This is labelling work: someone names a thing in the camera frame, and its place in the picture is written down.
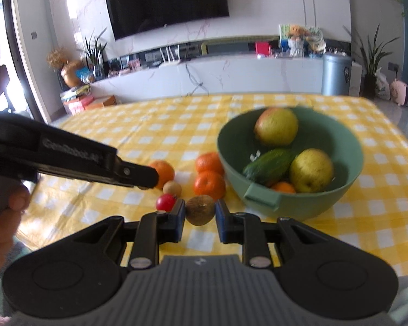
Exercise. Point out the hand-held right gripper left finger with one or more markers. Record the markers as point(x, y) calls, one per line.
point(180, 219)

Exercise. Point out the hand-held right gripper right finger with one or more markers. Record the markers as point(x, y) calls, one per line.
point(221, 220)

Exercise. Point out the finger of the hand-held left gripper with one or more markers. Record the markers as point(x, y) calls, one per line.
point(139, 175)

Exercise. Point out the brown kiwi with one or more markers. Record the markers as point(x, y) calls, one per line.
point(200, 210)
point(172, 189)

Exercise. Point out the red cherry tomato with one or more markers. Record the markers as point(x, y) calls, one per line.
point(165, 202)

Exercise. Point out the orange mandarin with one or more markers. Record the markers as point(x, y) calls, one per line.
point(209, 185)
point(209, 163)
point(165, 174)
point(283, 188)

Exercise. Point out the green cucumber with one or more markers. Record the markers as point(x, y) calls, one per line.
point(268, 167)

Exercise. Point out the green colander bowl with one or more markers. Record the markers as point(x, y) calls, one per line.
point(309, 207)

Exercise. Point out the yellow-green pear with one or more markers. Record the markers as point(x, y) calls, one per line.
point(275, 126)
point(311, 170)

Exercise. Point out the person's left hand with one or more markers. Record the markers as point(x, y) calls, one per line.
point(3, 234)

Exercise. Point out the yellow checkered tablecloth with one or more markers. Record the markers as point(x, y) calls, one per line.
point(122, 129)

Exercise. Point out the red cardboard box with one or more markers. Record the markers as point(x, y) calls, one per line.
point(78, 105)

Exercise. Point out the orange cardboard box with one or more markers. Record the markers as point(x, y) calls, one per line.
point(102, 102)

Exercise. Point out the gold round vase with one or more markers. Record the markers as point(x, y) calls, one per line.
point(71, 74)

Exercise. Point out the dried flower bunch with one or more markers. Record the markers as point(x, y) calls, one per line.
point(57, 57)

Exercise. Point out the leafy plant in glass vase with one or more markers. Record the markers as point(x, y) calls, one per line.
point(95, 54)

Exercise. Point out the white router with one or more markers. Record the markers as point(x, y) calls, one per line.
point(170, 61)

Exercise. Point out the white marble television cabinet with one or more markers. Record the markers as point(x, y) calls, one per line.
point(251, 74)

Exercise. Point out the black flat television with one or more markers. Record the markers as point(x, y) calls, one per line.
point(166, 3)

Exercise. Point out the silver trash can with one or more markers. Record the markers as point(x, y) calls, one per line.
point(336, 74)

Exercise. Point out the white woven basket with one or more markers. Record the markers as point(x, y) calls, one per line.
point(295, 47)

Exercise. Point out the blue picture board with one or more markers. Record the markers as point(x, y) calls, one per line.
point(284, 35)

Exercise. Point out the round decorated fan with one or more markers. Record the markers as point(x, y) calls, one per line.
point(316, 40)

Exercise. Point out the brown teddy bear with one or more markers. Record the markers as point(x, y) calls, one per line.
point(297, 31)

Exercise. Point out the white plastic bag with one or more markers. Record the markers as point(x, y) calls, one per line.
point(382, 86)

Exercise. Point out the tall-leaf plant in black pot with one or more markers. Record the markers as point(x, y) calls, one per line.
point(370, 61)

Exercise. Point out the pink pig heater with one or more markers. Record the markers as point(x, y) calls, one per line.
point(398, 91)

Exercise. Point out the dark door frame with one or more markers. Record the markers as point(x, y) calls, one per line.
point(18, 40)

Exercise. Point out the wall socket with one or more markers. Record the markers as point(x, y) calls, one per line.
point(393, 66)

